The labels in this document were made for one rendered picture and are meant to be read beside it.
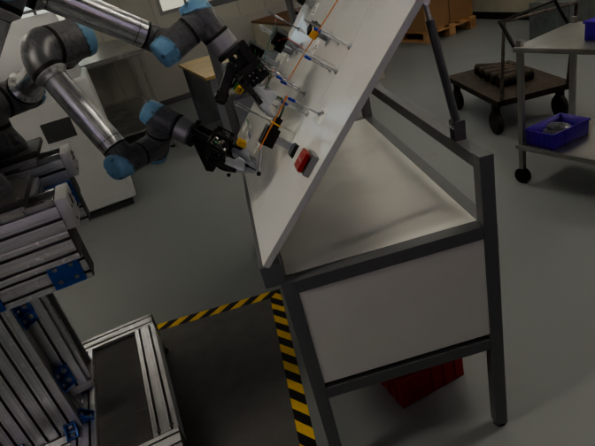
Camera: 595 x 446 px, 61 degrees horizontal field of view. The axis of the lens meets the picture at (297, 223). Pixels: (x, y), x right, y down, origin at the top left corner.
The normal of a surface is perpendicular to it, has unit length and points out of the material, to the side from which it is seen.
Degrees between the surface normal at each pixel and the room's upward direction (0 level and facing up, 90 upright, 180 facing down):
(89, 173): 90
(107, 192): 90
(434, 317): 90
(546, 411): 0
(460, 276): 90
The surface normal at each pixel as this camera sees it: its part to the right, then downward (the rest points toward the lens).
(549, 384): -0.22, -0.86
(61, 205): 0.37, 0.37
